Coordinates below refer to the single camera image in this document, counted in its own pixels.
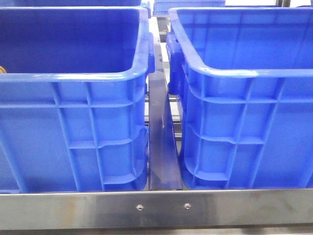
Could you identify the blue empty target bin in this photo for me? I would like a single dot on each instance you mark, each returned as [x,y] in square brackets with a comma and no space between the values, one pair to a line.
[244,80]

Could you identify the blue bin behind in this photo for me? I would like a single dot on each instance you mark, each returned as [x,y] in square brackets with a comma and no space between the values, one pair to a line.
[31,3]

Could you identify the blue crate in background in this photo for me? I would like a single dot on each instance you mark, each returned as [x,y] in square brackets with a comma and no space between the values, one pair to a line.
[161,7]

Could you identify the steel front rail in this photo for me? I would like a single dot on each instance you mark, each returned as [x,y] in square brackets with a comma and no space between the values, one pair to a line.
[150,209]

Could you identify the blue bin with buttons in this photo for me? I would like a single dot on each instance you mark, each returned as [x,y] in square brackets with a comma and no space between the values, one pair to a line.
[72,98]

